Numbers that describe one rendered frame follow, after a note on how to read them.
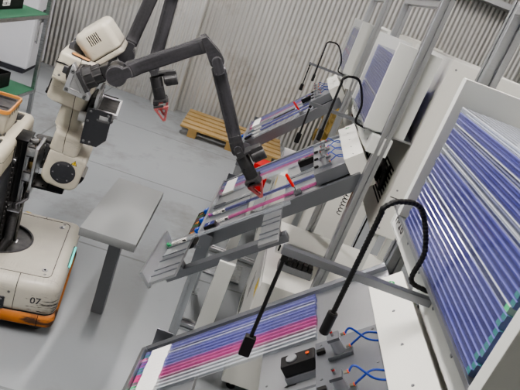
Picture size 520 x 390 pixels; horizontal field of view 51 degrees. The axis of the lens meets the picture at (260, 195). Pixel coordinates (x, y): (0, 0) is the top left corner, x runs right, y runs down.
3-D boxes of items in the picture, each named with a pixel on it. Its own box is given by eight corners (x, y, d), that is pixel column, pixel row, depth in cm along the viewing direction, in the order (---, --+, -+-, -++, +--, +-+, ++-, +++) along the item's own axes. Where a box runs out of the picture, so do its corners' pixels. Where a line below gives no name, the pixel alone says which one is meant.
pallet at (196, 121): (279, 148, 649) (282, 140, 645) (277, 169, 575) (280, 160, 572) (188, 115, 641) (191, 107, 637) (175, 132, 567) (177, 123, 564)
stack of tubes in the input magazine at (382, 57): (364, 124, 205) (395, 56, 195) (354, 99, 253) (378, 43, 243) (395, 135, 205) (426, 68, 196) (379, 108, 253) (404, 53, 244)
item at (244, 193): (204, 240, 226) (201, 233, 225) (227, 187, 288) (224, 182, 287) (245, 224, 222) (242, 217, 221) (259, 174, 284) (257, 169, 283)
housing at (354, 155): (357, 191, 213) (343, 159, 209) (348, 155, 259) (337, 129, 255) (376, 183, 211) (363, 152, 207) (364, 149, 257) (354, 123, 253)
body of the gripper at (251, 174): (261, 174, 239) (254, 159, 237) (259, 182, 230) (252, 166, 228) (248, 179, 241) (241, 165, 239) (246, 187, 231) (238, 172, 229)
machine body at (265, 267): (216, 390, 251) (261, 281, 229) (235, 308, 316) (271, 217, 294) (346, 436, 253) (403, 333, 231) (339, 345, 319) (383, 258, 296)
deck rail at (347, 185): (203, 248, 226) (197, 235, 224) (204, 246, 227) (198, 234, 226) (366, 186, 210) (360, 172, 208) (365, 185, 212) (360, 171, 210)
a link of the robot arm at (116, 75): (213, 27, 210) (215, 32, 201) (224, 60, 216) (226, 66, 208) (104, 63, 210) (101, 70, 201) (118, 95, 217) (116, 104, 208)
